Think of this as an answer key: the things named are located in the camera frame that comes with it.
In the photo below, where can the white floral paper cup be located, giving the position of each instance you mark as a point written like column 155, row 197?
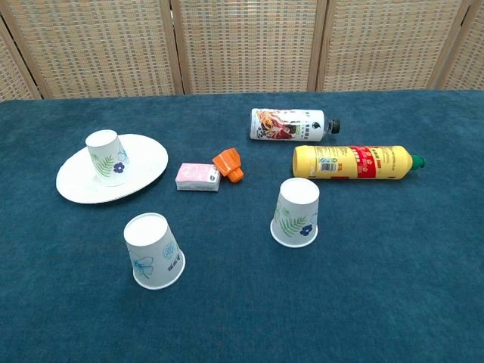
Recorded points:
column 106, row 159
column 151, row 249
column 295, row 211

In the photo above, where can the orange plastic cap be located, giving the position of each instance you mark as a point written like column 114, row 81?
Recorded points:
column 227, row 162

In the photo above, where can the pink white tissue pack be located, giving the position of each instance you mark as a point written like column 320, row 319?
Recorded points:
column 196, row 175

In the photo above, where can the white label drink bottle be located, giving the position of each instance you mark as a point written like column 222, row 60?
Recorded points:
column 283, row 125

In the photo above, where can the white paper plate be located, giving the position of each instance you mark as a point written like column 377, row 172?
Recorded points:
column 147, row 162

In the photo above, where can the yellow bottle green cap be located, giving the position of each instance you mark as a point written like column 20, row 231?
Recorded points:
column 340, row 162

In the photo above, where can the blue table cloth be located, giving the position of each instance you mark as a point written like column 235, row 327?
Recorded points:
column 242, row 302

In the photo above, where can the woven bamboo screen panel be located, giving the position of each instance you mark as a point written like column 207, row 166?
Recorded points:
column 94, row 45
column 469, row 56
column 246, row 45
column 11, row 75
column 378, row 45

